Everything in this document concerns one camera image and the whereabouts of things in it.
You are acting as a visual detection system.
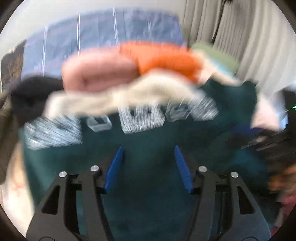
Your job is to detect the orange puffer jacket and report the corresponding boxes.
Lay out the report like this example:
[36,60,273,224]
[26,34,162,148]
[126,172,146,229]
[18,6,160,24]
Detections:
[119,42,204,82]

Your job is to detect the person's right hand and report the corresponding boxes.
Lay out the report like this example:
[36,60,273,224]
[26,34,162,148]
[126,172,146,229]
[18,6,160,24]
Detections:
[268,164,295,195]

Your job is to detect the pink right sleeve forearm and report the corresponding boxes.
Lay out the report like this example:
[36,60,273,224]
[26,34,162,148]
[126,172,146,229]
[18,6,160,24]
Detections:
[275,193,295,228]

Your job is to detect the cream patterned fleece blanket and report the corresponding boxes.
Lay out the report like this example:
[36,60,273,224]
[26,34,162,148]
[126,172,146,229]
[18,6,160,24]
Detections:
[1,62,279,236]

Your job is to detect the olive brown fleece garment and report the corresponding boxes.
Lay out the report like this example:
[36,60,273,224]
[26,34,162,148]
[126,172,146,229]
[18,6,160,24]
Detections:
[0,91,19,184]

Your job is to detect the light green cushion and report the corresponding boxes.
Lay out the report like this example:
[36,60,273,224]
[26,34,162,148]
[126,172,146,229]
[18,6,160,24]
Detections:
[191,42,240,75]

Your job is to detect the black padded jacket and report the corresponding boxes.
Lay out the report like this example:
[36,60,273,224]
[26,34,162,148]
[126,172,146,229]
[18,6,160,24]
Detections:
[11,76,64,126]

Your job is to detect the dark green sweatshirt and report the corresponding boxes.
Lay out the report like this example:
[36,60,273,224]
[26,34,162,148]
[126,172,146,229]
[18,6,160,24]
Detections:
[21,81,278,240]

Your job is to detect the blue plaid pillow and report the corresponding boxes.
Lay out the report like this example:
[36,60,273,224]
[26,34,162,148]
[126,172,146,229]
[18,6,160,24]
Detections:
[21,8,185,78]

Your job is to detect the dark floral pillow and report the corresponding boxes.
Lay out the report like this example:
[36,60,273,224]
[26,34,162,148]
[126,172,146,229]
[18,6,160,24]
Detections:
[1,40,26,91]

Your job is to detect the grey window curtain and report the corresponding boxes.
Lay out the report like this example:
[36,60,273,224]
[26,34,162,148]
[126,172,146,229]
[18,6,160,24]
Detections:
[180,1,295,95]

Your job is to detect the black floor lamp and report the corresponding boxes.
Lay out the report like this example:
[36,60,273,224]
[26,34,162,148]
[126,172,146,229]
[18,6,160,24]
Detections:
[211,0,233,45]

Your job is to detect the pink quilted jacket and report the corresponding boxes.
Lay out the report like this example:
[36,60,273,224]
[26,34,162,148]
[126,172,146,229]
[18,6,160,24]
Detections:
[61,48,139,92]

